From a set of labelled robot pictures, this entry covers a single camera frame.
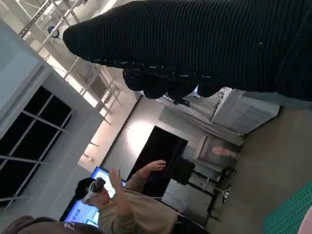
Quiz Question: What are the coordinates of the green cutting mat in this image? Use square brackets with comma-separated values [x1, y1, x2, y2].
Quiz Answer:
[262, 181, 312, 234]

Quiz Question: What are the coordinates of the black gloved right hand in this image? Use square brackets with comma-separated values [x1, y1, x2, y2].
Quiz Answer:
[62, 0, 312, 102]

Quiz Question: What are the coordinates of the white metal scaffold frame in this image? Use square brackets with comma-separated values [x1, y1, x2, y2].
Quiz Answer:
[18, 0, 123, 125]

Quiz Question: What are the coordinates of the white cabinet with fine grille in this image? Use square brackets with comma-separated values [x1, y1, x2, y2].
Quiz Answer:
[195, 86, 281, 147]

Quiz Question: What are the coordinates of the large black screen panel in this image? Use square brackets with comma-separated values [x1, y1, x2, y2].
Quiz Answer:
[126, 125, 190, 196]

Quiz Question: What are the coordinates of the pink bowl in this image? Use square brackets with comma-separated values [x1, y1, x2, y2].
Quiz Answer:
[298, 206, 312, 234]

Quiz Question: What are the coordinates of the person with headset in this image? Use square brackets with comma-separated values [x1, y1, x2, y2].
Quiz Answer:
[75, 159, 206, 234]

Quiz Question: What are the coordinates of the white headset cable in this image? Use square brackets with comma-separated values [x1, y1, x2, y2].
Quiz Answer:
[126, 189, 188, 215]

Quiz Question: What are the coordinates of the white and black headset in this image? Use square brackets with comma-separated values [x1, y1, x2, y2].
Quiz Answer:
[84, 177, 107, 203]

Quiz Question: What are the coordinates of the computer monitor with windows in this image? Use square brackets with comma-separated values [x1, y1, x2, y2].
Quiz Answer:
[59, 199, 101, 229]
[91, 166, 127, 198]

